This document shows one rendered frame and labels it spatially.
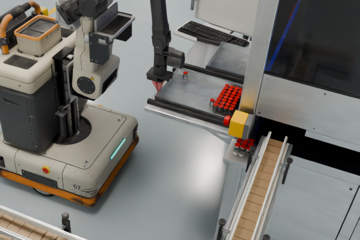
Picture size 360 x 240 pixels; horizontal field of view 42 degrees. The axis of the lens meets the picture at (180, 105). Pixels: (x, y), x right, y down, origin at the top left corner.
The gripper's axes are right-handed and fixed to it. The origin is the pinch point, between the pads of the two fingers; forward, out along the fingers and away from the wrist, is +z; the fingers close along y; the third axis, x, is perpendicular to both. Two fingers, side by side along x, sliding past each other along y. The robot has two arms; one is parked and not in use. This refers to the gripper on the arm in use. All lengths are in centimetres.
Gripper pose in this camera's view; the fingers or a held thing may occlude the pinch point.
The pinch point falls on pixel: (158, 90)
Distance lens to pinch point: 204.0
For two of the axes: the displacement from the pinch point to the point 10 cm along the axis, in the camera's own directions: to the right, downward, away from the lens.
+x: 3.6, -5.4, 7.6
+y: 9.3, 2.7, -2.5
